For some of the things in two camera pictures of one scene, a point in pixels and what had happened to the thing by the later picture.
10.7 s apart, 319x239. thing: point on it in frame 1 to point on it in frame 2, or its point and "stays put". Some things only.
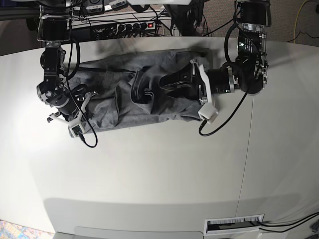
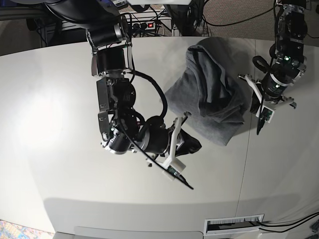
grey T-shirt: [124, 90] to [212, 91]
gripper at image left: [69, 109] to [154, 138]
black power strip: [137, 26] stays put
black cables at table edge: [289, 223] stays put
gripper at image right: [188, 82] to [272, 89]
